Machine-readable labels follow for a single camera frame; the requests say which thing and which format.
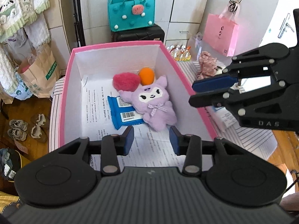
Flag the white tissue pack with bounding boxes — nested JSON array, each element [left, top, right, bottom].
[[206, 106, 239, 133]]

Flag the pink floral fabric scrunchie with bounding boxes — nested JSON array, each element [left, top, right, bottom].
[[197, 51, 217, 80]]

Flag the purple Kuromi plush toy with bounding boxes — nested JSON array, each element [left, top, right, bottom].
[[119, 75, 177, 131]]

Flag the white brown plush toy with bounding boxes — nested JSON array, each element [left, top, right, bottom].
[[214, 66, 225, 76]]

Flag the white door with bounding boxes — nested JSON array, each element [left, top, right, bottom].
[[259, 0, 298, 48]]

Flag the pink paper shopping bag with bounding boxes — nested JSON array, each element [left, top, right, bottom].
[[203, 5, 240, 57]]

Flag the pair of shoes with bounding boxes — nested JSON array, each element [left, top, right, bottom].
[[7, 113, 50, 143]]

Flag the small drink bottles pack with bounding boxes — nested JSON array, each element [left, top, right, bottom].
[[167, 45, 191, 62]]

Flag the blue wet wipes pack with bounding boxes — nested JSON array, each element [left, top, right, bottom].
[[107, 96, 144, 130]]

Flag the white wardrobe cabinet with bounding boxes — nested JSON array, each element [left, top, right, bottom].
[[80, 0, 207, 46]]

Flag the orange felt ball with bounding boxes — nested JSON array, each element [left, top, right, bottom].
[[138, 67, 155, 85]]

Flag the pink storage box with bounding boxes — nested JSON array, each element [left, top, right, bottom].
[[58, 41, 216, 146]]

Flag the black suitcase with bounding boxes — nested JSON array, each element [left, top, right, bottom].
[[111, 24, 165, 42]]

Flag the brown paper bag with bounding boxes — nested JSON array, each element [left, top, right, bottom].
[[17, 44, 60, 98]]

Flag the red fuzzy plush ball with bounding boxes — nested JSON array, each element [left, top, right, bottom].
[[112, 72, 140, 91]]

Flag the teal felt tote bag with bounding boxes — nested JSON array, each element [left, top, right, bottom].
[[107, 0, 156, 32]]

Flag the white green knit cardigan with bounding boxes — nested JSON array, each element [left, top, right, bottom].
[[1, 0, 51, 96]]

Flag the silver door handle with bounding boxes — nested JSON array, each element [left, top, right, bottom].
[[278, 13, 294, 39]]

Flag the black hair tie hook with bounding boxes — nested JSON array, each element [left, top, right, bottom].
[[228, 0, 242, 14]]

